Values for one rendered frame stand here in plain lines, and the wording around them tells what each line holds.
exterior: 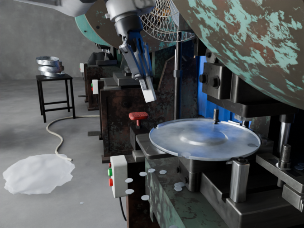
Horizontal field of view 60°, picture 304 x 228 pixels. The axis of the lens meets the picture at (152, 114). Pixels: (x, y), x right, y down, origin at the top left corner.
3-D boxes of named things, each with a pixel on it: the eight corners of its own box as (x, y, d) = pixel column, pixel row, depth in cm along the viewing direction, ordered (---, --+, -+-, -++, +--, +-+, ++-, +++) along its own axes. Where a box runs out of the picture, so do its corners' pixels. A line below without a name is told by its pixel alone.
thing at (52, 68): (43, 123, 329) (35, 58, 306) (40, 114, 367) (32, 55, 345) (76, 118, 346) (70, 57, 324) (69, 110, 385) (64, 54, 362)
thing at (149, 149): (147, 204, 64) (147, 153, 60) (135, 176, 77) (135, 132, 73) (238, 189, 71) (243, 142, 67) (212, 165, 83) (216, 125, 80)
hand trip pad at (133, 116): (131, 136, 98) (131, 116, 96) (128, 130, 104) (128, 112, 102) (149, 134, 100) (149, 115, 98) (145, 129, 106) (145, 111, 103)
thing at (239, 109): (243, 128, 62) (245, 105, 60) (204, 106, 80) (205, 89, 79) (299, 122, 66) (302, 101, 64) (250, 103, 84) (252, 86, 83)
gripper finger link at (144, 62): (128, 42, 75) (130, 41, 77) (140, 79, 77) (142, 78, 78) (139, 37, 74) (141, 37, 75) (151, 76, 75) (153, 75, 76)
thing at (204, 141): (128, 145, 66) (128, 143, 65) (174, 116, 90) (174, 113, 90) (250, 173, 53) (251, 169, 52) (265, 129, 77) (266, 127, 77)
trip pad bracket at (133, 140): (135, 180, 100) (135, 131, 94) (130, 168, 109) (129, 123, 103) (151, 178, 101) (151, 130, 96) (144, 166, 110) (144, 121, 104)
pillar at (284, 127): (280, 159, 69) (288, 107, 65) (274, 155, 71) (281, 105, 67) (287, 158, 69) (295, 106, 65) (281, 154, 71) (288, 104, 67)
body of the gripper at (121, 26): (124, 24, 79) (133, 54, 80) (107, 23, 72) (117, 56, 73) (144, 15, 75) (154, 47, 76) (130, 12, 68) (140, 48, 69)
